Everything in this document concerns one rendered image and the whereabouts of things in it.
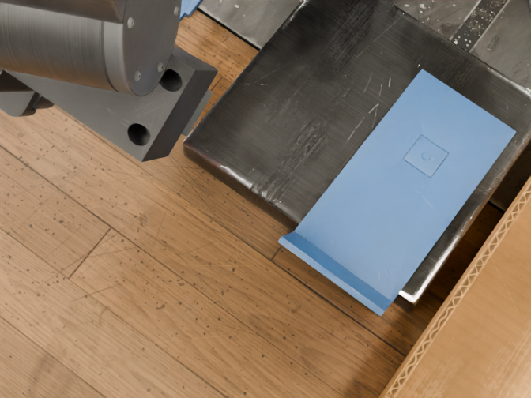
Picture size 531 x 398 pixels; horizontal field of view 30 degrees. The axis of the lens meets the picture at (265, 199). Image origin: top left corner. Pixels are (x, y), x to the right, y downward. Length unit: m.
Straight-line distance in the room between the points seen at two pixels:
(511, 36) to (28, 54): 0.41
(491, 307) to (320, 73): 0.18
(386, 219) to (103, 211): 0.17
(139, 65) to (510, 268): 0.33
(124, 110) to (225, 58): 0.26
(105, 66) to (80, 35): 0.01
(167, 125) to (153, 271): 0.21
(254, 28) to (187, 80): 0.28
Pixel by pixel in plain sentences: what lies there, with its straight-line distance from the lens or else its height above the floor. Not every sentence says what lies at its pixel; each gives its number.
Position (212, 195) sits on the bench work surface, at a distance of 0.61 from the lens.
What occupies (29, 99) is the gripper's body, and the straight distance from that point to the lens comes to 0.47.
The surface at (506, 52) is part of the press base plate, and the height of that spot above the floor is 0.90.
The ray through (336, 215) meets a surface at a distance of 0.59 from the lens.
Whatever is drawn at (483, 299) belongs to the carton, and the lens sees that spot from 0.61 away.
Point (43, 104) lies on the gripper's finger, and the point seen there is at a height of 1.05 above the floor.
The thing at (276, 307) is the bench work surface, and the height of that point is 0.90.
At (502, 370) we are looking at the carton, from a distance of 0.60.
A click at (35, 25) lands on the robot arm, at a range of 0.34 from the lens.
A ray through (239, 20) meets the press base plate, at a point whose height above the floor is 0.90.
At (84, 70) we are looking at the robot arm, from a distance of 0.35.
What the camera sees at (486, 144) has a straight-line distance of 0.62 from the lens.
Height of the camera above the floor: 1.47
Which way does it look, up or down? 69 degrees down
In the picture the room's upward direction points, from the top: 6 degrees clockwise
